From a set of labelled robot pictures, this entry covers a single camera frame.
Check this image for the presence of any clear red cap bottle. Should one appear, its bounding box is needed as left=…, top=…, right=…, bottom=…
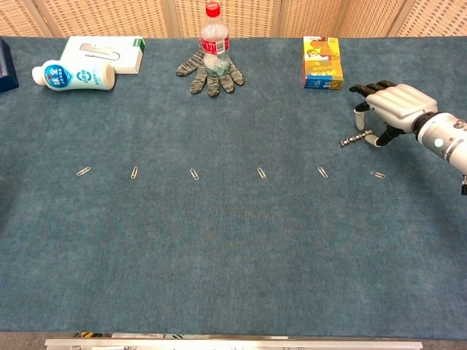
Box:
left=199, top=1, right=231, bottom=77

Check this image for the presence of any grey knit work glove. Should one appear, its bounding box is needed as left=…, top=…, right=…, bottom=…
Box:
left=175, top=39, right=246, bottom=98

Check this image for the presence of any yellow orange carton box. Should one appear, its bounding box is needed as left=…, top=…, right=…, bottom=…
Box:
left=301, top=35, right=344, bottom=90

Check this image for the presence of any white adapter product box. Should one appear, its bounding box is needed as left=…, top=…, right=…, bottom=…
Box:
left=60, top=35, right=146, bottom=75

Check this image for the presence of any dark blue box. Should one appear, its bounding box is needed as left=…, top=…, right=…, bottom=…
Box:
left=0, top=37, right=20, bottom=93

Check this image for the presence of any wicker folding screen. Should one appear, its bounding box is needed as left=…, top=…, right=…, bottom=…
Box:
left=0, top=0, right=467, bottom=39

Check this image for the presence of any aluminium profile rail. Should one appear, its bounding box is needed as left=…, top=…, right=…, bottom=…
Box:
left=44, top=338, right=424, bottom=350

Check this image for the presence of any metal magnetic rod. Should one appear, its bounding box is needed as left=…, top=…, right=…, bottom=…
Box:
left=339, top=129, right=374, bottom=148

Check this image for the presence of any blue felt table mat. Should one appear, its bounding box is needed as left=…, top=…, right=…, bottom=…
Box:
left=0, top=35, right=467, bottom=338

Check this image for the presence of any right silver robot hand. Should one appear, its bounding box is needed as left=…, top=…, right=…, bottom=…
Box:
left=349, top=79, right=439, bottom=148

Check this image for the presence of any white blue label bottle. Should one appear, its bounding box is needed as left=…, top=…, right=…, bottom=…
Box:
left=31, top=59, right=117, bottom=92

